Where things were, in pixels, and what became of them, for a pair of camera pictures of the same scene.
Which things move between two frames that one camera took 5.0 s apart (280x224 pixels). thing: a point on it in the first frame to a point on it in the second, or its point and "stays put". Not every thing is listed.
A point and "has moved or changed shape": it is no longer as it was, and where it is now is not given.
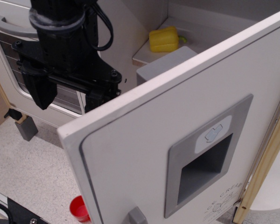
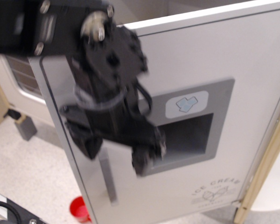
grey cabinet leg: x=27 y=128 stays put
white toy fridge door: x=182 y=146 has moved or changed shape
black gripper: x=69 y=54 to x=110 y=111
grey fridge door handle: x=136 y=216 to x=106 y=165
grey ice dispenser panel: x=197 y=163 to x=191 y=122
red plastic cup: x=78 y=208 stays put
